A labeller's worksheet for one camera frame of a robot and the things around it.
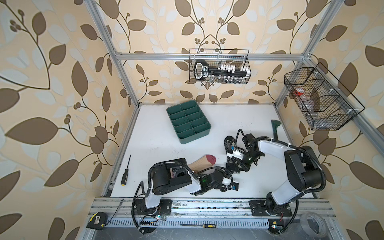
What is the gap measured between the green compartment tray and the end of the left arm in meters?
0.28

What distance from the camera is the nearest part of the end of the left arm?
68 centimetres

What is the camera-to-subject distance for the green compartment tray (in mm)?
977

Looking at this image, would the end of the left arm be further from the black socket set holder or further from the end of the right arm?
the black socket set holder
